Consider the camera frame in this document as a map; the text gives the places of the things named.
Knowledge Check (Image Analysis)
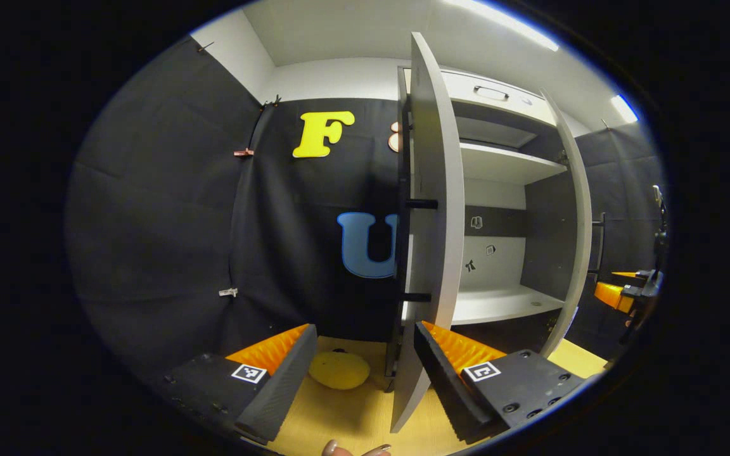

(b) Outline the long ceiling light panel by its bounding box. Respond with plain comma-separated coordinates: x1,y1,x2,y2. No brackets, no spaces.
447,0,561,53

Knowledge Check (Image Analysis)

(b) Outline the small ceiling light panel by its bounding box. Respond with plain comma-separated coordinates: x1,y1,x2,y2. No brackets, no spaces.
611,94,639,124

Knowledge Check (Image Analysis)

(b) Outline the white cabinet door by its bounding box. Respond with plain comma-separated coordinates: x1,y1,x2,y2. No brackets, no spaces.
539,89,594,359
389,32,467,434

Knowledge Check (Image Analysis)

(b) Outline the black door handle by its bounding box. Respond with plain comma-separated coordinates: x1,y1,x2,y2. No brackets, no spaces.
592,212,608,284
395,198,439,303

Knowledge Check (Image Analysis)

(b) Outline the white cabinet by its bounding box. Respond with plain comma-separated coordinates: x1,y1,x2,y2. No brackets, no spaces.
403,66,578,355

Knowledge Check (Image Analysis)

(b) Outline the white cabinet shelf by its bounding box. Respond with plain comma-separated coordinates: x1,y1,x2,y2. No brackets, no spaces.
451,284,565,326
459,141,568,186

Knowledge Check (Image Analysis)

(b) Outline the beige cabinet drawer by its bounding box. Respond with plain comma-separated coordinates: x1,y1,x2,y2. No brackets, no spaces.
441,68,556,127

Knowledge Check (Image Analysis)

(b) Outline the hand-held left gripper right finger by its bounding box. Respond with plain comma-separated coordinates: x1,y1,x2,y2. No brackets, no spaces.
413,320,591,444

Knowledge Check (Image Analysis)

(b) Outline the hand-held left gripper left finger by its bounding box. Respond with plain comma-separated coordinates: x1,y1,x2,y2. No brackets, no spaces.
162,323,319,445

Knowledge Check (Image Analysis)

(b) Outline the yellow round pad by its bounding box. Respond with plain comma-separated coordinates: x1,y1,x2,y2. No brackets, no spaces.
308,350,371,391

